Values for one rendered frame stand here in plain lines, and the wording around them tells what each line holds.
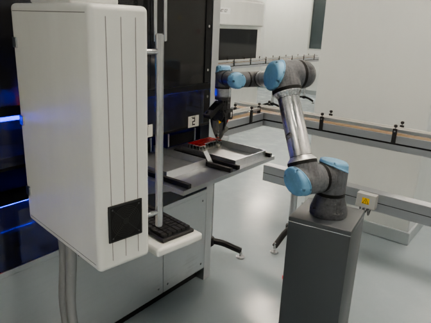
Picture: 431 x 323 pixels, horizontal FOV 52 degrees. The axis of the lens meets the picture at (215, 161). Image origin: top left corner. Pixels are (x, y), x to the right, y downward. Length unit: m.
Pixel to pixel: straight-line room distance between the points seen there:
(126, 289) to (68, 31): 1.41
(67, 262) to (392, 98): 2.50
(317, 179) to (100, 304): 1.17
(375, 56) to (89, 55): 2.54
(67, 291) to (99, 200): 0.57
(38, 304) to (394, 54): 2.68
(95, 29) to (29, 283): 1.12
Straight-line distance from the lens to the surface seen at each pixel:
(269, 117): 3.11
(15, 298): 1.94
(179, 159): 2.13
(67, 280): 1.73
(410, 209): 2.89
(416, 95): 3.35
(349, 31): 3.48
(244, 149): 2.31
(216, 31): 2.40
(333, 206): 1.81
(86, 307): 2.18
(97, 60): 1.18
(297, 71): 1.77
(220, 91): 2.19
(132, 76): 1.24
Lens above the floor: 1.51
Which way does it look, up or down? 17 degrees down
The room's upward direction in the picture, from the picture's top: 2 degrees clockwise
